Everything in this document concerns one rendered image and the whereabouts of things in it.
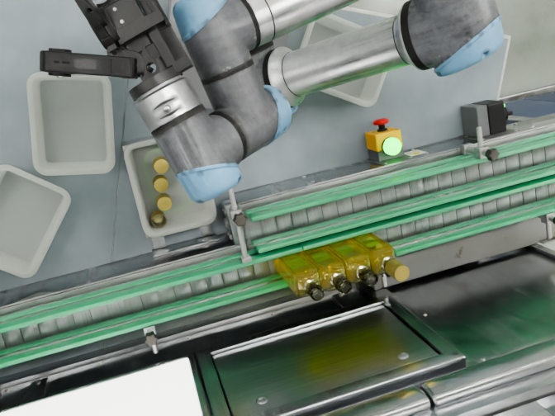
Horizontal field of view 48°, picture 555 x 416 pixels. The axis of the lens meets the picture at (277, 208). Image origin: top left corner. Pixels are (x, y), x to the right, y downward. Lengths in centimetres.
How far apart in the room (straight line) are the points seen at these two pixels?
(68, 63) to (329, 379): 74
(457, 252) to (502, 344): 40
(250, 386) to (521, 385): 49
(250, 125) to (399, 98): 89
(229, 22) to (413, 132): 95
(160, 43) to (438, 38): 44
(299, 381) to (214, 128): 60
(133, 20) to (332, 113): 90
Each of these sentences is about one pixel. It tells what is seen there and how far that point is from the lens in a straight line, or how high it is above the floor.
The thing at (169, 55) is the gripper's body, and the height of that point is 147.
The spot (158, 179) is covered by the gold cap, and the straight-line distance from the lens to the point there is 148.
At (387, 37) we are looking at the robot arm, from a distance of 108.
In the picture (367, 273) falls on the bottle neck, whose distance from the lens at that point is 129.
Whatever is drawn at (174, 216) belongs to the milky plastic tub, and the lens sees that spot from 155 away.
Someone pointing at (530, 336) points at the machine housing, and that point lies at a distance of 137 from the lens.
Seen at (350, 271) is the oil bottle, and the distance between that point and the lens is 133.
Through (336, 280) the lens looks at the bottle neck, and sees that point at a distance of 129.
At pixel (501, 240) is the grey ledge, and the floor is 88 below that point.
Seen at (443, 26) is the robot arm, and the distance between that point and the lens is 102.
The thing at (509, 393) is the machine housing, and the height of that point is 142.
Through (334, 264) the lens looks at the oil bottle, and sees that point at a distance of 133.
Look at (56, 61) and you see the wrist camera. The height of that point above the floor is 146.
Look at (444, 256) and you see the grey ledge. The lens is 166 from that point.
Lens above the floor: 227
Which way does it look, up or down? 72 degrees down
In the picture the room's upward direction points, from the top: 130 degrees clockwise
